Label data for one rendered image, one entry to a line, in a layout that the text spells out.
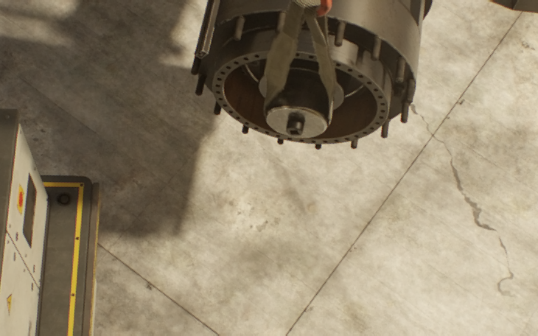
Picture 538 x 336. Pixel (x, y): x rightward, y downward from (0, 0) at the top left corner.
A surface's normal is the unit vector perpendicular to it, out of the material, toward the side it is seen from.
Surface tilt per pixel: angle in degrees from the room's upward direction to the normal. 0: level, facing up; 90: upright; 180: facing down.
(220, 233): 0
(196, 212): 0
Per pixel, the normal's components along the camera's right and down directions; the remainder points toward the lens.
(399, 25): 0.73, -0.16
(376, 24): 0.54, -0.26
